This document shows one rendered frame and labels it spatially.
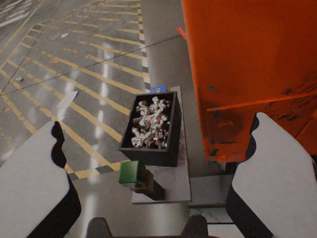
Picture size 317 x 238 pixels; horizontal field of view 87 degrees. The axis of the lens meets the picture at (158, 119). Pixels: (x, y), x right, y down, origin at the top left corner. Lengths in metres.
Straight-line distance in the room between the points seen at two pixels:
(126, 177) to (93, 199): 0.85
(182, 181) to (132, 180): 0.22
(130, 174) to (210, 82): 0.20
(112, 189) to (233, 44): 1.02
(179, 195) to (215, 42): 0.40
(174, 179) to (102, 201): 0.68
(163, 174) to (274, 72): 0.39
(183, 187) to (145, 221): 0.52
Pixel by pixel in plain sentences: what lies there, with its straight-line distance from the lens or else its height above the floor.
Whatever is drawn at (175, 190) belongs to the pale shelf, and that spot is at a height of 0.45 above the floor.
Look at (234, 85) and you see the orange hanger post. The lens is 0.22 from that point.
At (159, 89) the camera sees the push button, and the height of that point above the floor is 0.48.
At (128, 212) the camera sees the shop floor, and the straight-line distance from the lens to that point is 1.03.
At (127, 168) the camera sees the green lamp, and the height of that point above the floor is 0.66.
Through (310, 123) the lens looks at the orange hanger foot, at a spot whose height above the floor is 0.67.
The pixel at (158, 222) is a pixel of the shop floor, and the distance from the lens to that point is 0.97.
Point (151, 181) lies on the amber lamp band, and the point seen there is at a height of 0.59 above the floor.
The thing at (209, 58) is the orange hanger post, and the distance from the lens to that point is 0.18.
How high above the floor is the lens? 0.93
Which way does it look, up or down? 51 degrees down
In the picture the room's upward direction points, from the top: 26 degrees counter-clockwise
